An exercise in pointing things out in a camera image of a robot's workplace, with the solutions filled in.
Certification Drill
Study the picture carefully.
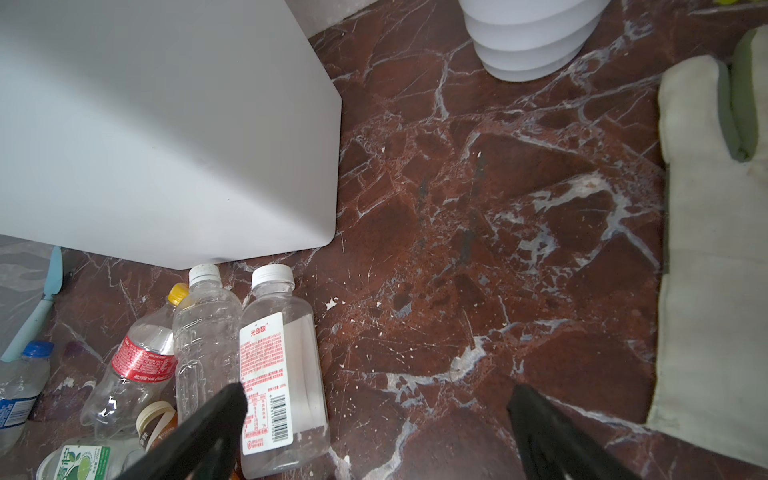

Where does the blue cap clear bottle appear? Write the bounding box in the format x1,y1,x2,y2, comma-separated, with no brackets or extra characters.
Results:
1,341,54,456

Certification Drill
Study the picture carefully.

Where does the brown label tea bottle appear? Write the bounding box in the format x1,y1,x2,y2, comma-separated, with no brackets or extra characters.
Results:
135,401,178,452

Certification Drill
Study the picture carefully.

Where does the white bin with green liner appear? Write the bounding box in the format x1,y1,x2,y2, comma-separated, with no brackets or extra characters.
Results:
1,1,342,270

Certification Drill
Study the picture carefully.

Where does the beige work glove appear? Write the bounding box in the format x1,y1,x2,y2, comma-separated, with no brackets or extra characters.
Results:
647,26,767,466

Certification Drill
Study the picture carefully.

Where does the lime label white cap bottle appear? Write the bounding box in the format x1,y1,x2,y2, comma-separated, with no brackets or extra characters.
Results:
35,437,145,480

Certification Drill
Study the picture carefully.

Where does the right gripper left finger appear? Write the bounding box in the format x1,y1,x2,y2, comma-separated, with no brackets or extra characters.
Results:
118,382,247,480

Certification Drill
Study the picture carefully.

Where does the square red text label bottle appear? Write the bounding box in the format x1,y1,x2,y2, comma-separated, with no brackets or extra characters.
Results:
239,264,330,479

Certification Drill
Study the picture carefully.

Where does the potted plant white pot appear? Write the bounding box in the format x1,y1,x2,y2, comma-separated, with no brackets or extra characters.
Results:
459,0,609,83

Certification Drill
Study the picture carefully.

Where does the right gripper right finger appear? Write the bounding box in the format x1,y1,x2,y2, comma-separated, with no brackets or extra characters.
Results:
507,384,637,479

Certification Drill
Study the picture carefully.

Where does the red label yellow cap bottle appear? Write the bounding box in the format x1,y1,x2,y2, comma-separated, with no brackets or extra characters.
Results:
80,283,189,438

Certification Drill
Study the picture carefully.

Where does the clear bottle white cap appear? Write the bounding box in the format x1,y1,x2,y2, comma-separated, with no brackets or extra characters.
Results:
173,264,242,423

